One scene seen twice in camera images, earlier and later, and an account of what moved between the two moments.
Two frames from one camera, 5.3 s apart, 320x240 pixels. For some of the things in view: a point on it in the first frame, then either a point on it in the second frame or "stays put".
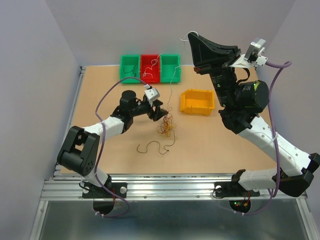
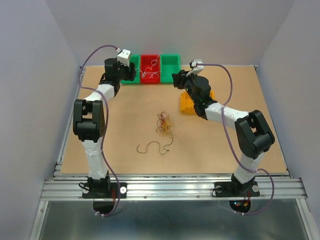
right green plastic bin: x=170 y=68 stays put
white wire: x=185 y=40 -> x=141 y=72
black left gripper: x=158 y=113 -> x=130 y=75
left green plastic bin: x=130 y=67 stays put
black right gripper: x=208 y=56 -> x=181 y=76
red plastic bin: x=150 y=68 stays put
